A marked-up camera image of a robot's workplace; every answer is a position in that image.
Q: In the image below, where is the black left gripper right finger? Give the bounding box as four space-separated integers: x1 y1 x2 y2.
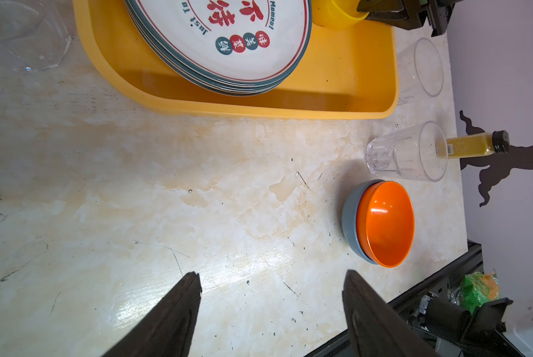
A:
342 270 437 356

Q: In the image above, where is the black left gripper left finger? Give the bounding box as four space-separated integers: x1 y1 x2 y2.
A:
104 272 202 356

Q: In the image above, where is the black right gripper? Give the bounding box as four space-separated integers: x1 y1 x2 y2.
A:
357 0 461 37

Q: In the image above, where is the yellow upturned bowl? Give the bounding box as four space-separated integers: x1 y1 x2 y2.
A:
311 0 369 30

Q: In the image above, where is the orange bowl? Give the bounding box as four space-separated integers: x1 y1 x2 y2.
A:
356 181 415 268

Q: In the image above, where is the blue grey bowl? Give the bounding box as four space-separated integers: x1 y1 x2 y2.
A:
341 179 382 265

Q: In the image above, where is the clear plastic cup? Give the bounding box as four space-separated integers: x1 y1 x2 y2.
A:
366 121 448 182
0 1 73 73
397 37 444 105

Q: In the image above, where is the white plate dark green rim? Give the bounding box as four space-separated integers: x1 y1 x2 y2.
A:
125 1 284 97

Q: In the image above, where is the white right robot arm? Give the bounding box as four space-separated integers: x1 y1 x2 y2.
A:
357 1 521 356

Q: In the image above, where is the yellow plastic bin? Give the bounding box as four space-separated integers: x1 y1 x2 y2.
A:
73 1 399 120

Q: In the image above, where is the green snack bag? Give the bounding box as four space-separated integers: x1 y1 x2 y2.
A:
460 272 500 314

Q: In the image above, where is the yellow bottle right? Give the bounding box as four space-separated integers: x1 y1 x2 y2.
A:
435 130 510 159

